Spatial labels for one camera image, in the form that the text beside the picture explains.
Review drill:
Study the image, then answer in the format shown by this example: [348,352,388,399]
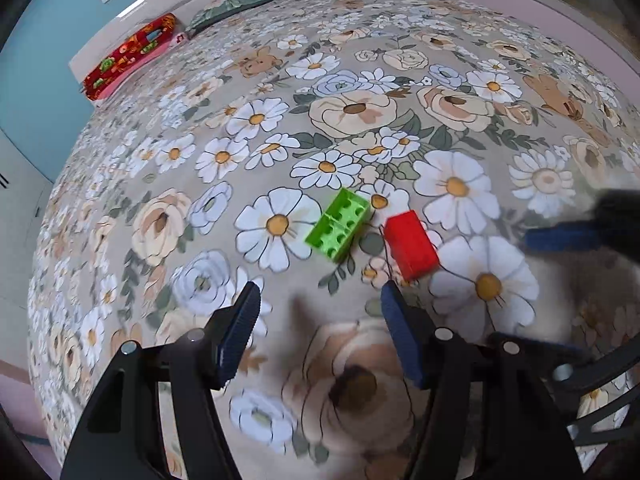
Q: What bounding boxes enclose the red toy brick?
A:
[383,210,439,282]

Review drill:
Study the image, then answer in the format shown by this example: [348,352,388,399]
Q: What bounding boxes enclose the green toy brick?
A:
[305,188,371,262]

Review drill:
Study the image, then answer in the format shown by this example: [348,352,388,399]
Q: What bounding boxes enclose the floral bed cover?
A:
[28,0,639,479]

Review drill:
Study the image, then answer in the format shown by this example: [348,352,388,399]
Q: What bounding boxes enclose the white wardrobe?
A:
[0,136,52,370]

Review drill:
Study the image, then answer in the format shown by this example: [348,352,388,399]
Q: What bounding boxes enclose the green floral pillow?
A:
[184,0,273,38]

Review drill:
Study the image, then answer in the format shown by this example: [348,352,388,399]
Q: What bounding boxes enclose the red patterned pillow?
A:
[82,13,177,102]

